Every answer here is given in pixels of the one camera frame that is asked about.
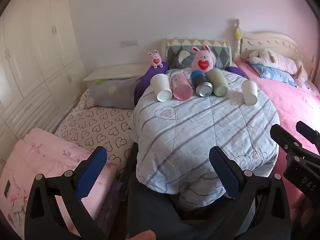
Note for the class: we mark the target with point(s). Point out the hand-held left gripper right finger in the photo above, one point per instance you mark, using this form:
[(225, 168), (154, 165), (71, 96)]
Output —
[(225, 172)]

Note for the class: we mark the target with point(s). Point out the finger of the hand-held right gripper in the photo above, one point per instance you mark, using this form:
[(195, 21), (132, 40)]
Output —
[(307, 130), (285, 137)]

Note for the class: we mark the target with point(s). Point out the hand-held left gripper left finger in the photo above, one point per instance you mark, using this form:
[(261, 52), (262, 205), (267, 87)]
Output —
[(91, 172)]

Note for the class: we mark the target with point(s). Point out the slim white cup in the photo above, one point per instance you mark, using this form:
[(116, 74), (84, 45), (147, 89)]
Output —
[(250, 92)]

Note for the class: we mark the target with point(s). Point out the green tumbler cup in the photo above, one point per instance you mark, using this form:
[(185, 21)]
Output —
[(217, 83)]

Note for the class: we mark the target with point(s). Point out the black cup with blue lid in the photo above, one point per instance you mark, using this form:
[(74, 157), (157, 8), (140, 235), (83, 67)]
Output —
[(201, 85)]

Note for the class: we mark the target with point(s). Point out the wide white paper cup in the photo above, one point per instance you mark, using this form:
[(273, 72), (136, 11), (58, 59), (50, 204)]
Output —
[(161, 87)]

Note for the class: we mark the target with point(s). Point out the person's right hand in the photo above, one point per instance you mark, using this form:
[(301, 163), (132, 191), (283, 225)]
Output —
[(301, 207)]

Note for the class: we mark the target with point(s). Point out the pink blanket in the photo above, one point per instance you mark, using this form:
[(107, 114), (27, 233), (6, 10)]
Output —
[(287, 97)]

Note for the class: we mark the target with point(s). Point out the folded pink quilt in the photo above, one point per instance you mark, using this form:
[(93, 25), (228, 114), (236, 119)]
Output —
[(50, 160)]

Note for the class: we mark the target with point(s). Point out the striped light blue quilt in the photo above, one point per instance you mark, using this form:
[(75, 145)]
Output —
[(200, 135)]

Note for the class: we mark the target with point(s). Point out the heart print bed sheet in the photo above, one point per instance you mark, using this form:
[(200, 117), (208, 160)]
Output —
[(100, 127)]

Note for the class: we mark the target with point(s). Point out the blue printed pillow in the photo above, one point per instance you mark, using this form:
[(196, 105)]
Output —
[(273, 73)]

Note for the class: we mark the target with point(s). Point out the dark cloth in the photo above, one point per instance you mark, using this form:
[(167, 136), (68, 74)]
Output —
[(155, 210)]

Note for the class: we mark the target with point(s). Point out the white dog plush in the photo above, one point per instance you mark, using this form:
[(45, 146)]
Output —
[(277, 59)]

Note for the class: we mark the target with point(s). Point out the grey floral pillow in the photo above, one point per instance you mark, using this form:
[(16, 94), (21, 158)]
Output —
[(111, 92)]

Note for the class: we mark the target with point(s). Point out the cream bed headboard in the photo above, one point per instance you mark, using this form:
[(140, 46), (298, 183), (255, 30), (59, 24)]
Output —
[(272, 41)]

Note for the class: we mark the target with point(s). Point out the pink transparent bottle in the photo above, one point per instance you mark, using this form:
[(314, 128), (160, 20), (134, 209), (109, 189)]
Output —
[(180, 85)]

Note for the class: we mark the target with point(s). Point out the diamond patterned cushion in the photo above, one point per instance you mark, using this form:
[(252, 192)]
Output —
[(220, 52)]

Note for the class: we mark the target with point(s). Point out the purple cloth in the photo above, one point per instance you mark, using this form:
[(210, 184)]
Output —
[(147, 80)]

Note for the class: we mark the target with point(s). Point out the large pink bunny plush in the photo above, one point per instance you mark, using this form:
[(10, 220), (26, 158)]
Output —
[(203, 60)]

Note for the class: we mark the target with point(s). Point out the grey plush cushion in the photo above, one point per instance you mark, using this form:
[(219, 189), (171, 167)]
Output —
[(181, 58)]

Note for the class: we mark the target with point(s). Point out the small pink bunny plush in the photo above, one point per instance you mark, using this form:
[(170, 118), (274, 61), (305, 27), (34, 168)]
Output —
[(155, 59)]

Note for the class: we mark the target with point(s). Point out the cream wardrobe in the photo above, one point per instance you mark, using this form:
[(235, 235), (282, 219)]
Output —
[(32, 55)]

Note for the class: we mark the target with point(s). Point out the wall socket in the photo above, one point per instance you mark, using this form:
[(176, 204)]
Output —
[(128, 43)]

